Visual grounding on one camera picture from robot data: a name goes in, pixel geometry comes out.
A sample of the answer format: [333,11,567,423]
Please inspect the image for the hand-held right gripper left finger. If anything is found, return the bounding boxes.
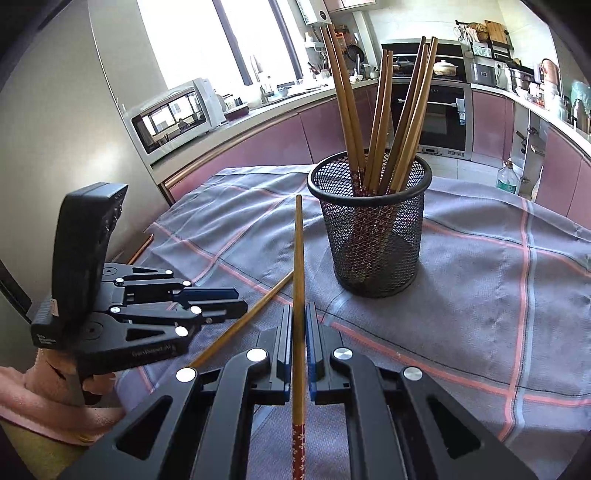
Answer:
[58,302,294,480]

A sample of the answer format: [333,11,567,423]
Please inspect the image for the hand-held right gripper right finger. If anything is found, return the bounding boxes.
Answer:
[305,302,539,480]

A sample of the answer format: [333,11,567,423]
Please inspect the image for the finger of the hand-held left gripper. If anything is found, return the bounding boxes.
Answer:
[104,265,238,306]
[108,299,249,352]

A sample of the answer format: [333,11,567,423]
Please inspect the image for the wooden chopstick red patterned end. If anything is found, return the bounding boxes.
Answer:
[189,270,295,369]
[291,194,308,480]
[128,234,154,265]

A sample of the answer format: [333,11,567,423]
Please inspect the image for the black mesh utensil holder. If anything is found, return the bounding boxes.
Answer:
[307,148,433,298]

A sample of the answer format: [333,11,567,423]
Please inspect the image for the bunch of wooden chopsticks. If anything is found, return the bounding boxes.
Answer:
[320,24,439,282]

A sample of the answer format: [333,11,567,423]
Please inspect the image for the person's left forearm pink sleeve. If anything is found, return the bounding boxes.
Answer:
[0,364,125,446]

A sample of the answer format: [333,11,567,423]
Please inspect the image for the person's left hand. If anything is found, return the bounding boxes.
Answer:
[39,348,118,405]

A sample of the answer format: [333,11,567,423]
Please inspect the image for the silver refrigerator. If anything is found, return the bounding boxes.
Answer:
[0,0,172,324]

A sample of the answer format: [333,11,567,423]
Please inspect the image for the white microwave oven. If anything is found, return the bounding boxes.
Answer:
[124,78,227,167]

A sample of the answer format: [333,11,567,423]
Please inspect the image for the grey plaid tablecloth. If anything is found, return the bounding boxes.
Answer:
[113,164,591,480]

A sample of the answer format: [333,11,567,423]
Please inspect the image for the pink lower kitchen cabinets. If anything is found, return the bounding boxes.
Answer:
[152,84,385,197]
[471,88,591,234]

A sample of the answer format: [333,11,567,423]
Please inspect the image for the olive green clothing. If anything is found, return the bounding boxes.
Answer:
[0,418,100,480]

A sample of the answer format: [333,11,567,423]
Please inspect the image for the kitchen window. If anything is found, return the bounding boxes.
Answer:
[136,0,305,95]

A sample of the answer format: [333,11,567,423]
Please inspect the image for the cooking oil bottle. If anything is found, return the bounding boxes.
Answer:
[495,158,522,197]

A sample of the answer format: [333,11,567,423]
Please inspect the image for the black built-in oven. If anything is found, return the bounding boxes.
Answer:
[388,76,474,160]

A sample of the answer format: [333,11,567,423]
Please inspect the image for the white water heater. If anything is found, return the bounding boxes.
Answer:
[295,0,333,26]

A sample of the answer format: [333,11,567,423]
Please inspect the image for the copper coloured thermos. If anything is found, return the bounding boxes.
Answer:
[540,58,560,97]

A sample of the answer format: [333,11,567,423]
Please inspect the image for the wooden cutting board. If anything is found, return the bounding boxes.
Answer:
[485,21,509,47]

